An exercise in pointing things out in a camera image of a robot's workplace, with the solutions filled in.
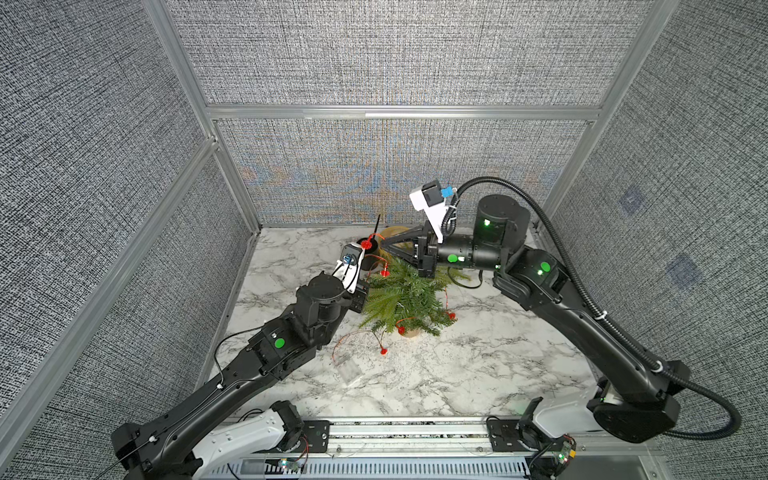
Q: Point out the black ceramic mug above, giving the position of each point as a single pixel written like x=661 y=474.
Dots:
x=370 y=257

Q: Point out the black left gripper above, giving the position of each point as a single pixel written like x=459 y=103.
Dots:
x=359 y=298

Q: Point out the yellow bamboo steamer basket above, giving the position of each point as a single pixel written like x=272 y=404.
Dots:
x=395 y=231

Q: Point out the small green christmas tree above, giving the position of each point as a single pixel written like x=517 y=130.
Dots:
x=400 y=301

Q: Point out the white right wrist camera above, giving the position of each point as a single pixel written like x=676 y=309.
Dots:
x=433 y=200

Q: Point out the red string lights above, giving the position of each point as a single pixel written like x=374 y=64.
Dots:
x=399 y=301

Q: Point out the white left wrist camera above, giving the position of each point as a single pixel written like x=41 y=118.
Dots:
x=349 y=265

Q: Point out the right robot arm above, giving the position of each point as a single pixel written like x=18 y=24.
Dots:
x=630 y=402

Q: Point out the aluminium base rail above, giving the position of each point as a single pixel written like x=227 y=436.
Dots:
x=442 y=448

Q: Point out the clear battery box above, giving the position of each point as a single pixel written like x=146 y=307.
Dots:
x=349 y=370

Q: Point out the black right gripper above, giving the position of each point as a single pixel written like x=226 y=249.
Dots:
x=426 y=260

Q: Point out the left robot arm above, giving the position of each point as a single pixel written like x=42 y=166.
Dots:
x=191 y=439

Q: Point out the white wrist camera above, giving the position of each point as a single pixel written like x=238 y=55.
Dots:
x=349 y=265
x=433 y=200

